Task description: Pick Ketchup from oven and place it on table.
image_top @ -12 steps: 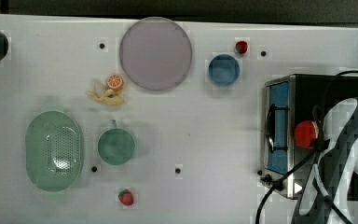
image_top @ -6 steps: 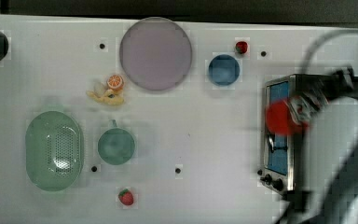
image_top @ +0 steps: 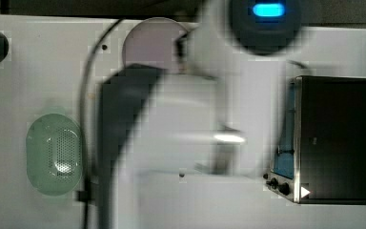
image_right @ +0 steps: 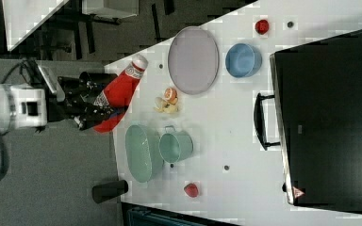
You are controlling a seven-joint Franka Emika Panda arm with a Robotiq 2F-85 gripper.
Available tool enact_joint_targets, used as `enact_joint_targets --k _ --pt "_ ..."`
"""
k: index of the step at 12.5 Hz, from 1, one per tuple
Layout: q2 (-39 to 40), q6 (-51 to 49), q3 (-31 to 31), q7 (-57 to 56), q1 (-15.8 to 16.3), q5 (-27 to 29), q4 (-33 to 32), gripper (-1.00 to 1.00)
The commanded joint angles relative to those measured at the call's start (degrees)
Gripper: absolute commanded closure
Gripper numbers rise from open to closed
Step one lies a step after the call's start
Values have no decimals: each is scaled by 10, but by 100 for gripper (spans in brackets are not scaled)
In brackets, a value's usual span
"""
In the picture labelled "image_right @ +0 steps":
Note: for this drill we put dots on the red plush ketchup bottle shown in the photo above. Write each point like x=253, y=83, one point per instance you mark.
x=119, y=92

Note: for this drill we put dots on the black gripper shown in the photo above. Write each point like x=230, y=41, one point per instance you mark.
x=84, y=101

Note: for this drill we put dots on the grey round plate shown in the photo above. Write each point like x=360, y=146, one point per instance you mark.
x=193, y=60

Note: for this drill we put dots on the black cylinder post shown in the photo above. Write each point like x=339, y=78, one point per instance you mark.
x=108, y=191

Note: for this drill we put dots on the white side table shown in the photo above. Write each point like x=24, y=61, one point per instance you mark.
x=23, y=17

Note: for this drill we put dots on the silver toaster oven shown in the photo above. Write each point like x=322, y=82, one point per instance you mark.
x=318, y=98

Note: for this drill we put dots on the green oval colander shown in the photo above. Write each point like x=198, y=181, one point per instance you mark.
x=143, y=155

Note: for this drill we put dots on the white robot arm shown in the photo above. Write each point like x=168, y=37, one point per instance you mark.
x=25, y=105

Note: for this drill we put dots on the green cup with handle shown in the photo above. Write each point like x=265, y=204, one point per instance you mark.
x=175, y=146

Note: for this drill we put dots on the orange slice toy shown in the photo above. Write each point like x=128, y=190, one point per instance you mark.
x=170, y=94

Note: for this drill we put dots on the black oven door handle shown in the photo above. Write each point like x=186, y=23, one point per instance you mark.
x=259, y=121

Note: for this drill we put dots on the red apple toy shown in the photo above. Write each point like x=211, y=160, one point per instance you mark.
x=262, y=27

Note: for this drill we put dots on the yellow banana toy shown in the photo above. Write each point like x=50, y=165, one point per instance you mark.
x=163, y=106

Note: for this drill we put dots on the red strawberry toy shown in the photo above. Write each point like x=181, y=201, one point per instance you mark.
x=191, y=190

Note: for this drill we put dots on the blue cup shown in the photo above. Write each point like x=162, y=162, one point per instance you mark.
x=243, y=60

